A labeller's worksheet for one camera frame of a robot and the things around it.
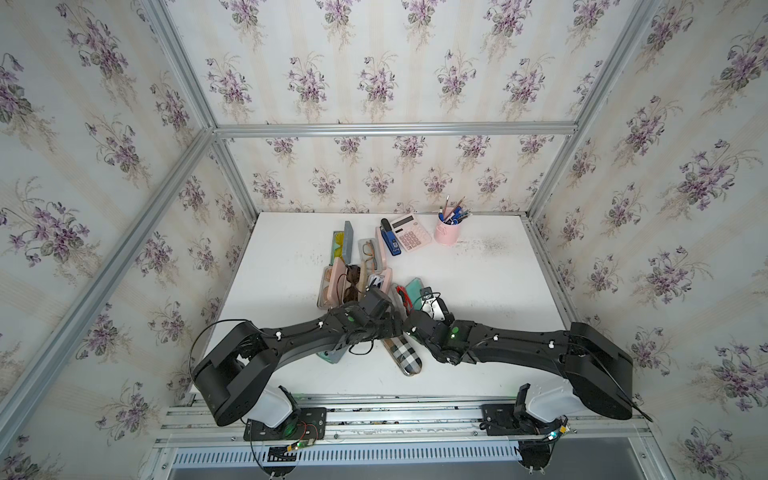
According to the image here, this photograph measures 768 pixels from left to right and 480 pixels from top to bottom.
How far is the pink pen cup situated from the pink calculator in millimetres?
45

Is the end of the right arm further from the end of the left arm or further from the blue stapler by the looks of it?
the blue stapler

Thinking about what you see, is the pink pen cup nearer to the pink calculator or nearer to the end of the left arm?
the pink calculator

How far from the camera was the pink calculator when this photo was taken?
1125 mm

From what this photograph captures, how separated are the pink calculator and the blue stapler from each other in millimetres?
21

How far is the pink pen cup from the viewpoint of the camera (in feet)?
3.48

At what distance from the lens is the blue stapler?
110 cm

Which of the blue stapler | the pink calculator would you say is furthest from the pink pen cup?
the blue stapler
